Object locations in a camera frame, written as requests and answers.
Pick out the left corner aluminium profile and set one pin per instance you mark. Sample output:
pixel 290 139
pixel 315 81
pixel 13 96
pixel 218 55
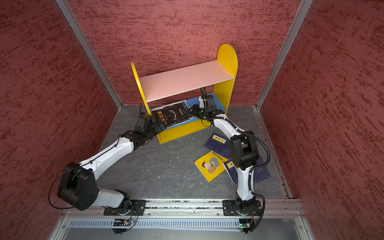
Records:
pixel 81 36

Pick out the black book with yellow text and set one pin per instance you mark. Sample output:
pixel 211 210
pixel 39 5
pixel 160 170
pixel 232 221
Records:
pixel 158 115

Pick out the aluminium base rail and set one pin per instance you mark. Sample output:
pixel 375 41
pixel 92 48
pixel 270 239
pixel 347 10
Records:
pixel 214 208

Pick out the corner aluminium profile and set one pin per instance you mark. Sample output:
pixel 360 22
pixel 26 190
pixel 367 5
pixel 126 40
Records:
pixel 81 36
pixel 290 37

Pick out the dark blue book yellow label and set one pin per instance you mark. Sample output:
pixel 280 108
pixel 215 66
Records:
pixel 220 145

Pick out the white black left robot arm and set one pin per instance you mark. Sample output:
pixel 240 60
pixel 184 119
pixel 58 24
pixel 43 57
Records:
pixel 78 182

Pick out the left circuit board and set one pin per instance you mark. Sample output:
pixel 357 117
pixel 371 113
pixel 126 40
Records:
pixel 125 223

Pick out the circuit board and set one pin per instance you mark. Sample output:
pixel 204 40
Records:
pixel 245 223
pixel 125 223

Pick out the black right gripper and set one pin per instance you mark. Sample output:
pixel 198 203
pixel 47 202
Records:
pixel 195 111

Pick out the right corner aluminium profile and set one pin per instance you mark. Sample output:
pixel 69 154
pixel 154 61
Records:
pixel 290 37

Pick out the right circuit board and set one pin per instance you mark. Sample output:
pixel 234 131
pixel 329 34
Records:
pixel 245 223

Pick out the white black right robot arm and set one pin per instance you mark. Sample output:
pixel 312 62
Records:
pixel 244 153

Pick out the dark blue book right of pair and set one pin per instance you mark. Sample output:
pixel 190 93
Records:
pixel 261 174

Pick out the white book with galaxy picture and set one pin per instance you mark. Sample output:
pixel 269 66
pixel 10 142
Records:
pixel 176 113

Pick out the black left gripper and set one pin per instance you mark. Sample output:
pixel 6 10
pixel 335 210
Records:
pixel 158 129

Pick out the dark blue book of pair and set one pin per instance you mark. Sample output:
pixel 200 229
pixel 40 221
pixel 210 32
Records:
pixel 232 171
pixel 261 174

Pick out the white slotted cable duct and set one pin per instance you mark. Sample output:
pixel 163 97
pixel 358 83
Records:
pixel 170 224

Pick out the yellow book with cartoon figure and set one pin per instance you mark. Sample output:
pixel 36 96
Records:
pixel 211 165

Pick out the yellow pink blue bookshelf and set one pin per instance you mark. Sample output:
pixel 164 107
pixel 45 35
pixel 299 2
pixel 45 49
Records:
pixel 221 73

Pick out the dark blue book left of pair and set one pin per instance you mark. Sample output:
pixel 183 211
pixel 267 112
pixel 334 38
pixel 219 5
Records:
pixel 232 171

